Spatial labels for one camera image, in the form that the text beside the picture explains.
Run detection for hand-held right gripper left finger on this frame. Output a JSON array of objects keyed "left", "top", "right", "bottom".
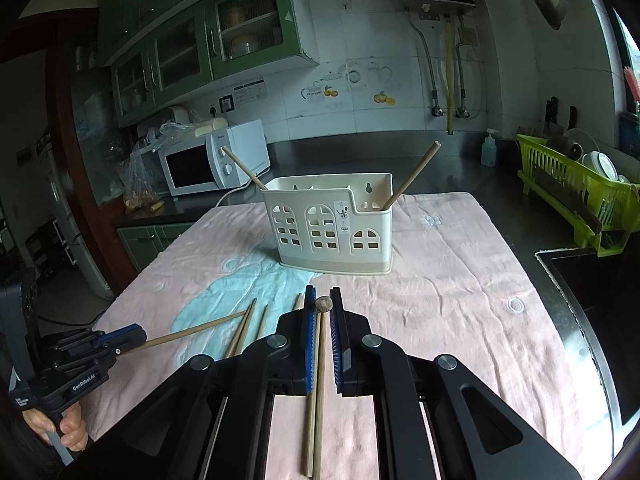
[{"left": 60, "top": 285, "right": 317, "bottom": 480}]

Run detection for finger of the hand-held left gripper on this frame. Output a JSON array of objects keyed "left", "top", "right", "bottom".
[
  {"left": 55, "top": 324, "right": 147, "bottom": 356},
  {"left": 55, "top": 338, "right": 148, "bottom": 376}
]

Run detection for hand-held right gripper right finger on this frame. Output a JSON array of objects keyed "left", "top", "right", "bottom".
[{"left": 330, "top": 287, "right": 583, "bottom": 480}]

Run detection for cream plastic utensil holder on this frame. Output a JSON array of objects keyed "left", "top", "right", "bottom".
[{"left": 261, "top": 173, "right": 394, "bottom": 275}]

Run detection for person's left forearm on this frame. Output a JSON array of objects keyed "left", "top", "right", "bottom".
[{"left": 0, "top": 400, "right": 66, "bottom": 480}]

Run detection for person's left hand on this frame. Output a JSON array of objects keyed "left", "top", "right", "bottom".
[{"left": 22, "top": 402, "right": 83, "bottom": 453}]

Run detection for green base cabinet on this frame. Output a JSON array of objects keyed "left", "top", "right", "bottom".
[{"left": 116, "top": 220, "right": 196, "bottom": 276}]

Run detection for pink towel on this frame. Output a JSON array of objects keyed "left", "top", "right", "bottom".
[{"left": 87, "top": 191, "right": 616, "bottom": 480}]

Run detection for clear plastic bag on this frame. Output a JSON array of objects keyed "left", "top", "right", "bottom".
[{"left": 120, "top": 122, "right": 208, "bottom": 211}]

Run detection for white microwave oven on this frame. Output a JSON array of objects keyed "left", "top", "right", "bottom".
[{"left": 159, "top": 120, "right": 271, "bottom": 197}]

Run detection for clear soap bottle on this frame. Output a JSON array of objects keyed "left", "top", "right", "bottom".
[{"left": 481, "top": 129, "right": 499, "bottom": 167}]

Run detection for dark wooden board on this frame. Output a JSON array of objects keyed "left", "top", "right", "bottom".
[{"left": 532, "top": 162, "right": 601, "bottom": 236}]

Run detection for steel sink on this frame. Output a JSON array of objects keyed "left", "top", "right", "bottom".
[{"left": 535, "top": 247, "right": 640, "bottom": 426}]

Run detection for green plastic dish rack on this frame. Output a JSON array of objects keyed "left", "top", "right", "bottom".
[{"left": 516, "top": 134, "right": 640, "bottom": 257}]

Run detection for black kitchen knives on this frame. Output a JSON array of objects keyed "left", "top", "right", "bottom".
[{"left": 545, "top": 97, "right": 578, "bottom": 136}]

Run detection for white bowls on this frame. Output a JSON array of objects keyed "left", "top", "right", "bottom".
[{"left": 582, "top": 150, "right": 618, "bottom": 181}]

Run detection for white power cable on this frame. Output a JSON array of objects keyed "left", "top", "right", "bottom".
[{"left": 214, "top": 182, "right": 263, "bottom": 208}]

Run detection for brown wooden door frame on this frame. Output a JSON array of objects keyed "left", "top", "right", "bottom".
[{"left": 50, "top": 25, "right": 131, "bottom": 301}]

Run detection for white wall label sheet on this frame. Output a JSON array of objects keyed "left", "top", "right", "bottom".
[{"left": 233, "top": 78, "right": 266, "bottom": 106}]

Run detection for fruit wall sticker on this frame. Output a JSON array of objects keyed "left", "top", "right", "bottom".
[{"left": 301, "top": 62, "right": 398, "bottom": 108}]

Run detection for yellow gas hose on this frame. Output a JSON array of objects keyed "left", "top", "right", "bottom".
[{"left": 446, "top": 20, "right": 467, "bottom": 136}]

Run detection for metal water hose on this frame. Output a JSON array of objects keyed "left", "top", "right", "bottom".
[{"left": 410, "top": 10, "right": 446, "bottom": 118}]

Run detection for green wall cabinet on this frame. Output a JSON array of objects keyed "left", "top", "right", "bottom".
[{"left": 97, "top": 0, "right": 321, "bottom": 128}]

